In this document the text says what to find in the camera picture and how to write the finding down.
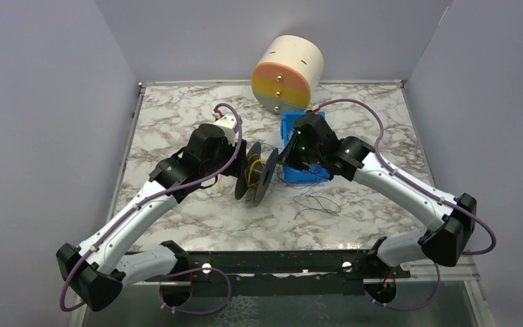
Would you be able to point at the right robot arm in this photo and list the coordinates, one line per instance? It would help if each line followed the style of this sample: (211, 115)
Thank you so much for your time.
(446, 229)

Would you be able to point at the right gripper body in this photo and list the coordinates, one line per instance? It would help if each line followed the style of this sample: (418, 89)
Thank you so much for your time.
(291, 159)

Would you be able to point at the blue plastic bin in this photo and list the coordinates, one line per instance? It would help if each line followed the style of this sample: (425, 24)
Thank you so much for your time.
(315, 174)

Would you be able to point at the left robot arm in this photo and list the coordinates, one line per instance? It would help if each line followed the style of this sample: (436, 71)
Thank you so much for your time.
(99, 268)

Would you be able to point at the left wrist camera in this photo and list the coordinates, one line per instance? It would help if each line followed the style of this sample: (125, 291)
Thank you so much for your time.
(228, 124)

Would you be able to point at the cream cylindrical drawer container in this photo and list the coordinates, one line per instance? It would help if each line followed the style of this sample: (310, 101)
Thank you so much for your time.
(286, 76)

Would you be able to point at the black cable spool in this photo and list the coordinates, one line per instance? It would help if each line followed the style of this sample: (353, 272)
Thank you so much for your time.
(257, 175)

